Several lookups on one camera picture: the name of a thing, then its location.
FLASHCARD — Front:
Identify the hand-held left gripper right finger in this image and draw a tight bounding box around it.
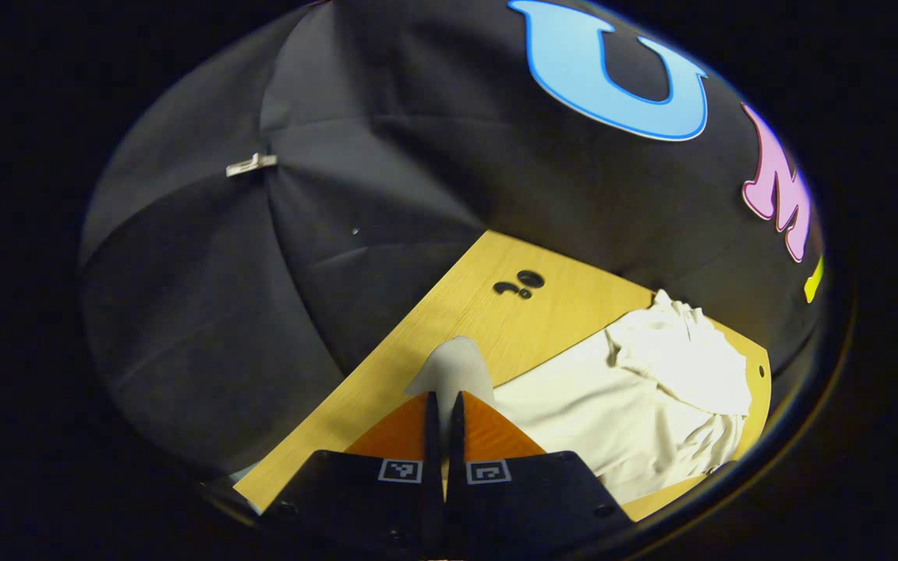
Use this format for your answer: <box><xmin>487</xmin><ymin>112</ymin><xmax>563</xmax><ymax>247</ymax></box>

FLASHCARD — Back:
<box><xmin>444</xmin><ymin>391</ymin><xmax>635</xmax><ymax>559</ymax></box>

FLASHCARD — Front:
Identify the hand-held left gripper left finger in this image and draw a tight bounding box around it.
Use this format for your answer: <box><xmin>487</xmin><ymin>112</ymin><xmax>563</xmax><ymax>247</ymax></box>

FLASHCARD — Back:
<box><xmin>258</xmin><ymin>391</ymin><xmax>445</xmax><ymax>559</ymax></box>

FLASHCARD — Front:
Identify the cream white garment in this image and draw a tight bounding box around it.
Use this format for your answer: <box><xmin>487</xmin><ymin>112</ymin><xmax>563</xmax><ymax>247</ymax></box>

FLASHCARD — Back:
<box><xmin>405</xmin><ymin>290</ymin><xmax>754</xmax><ymax>506</ymax></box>

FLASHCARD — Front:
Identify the black backdrop cloth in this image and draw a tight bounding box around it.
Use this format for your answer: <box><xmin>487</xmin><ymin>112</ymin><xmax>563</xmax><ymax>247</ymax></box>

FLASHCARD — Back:
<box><xmin>79</xmin><ymin>0</ymin><xmax>828</xmax><ymax>478</ymax></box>

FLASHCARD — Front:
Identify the white cloth clip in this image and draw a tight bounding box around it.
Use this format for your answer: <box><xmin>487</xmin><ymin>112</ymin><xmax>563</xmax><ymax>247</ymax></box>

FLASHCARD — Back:
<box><xmin>226</xmin><ymin>153</ymin><xmax>278</xmax><ymax>178</ymax></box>

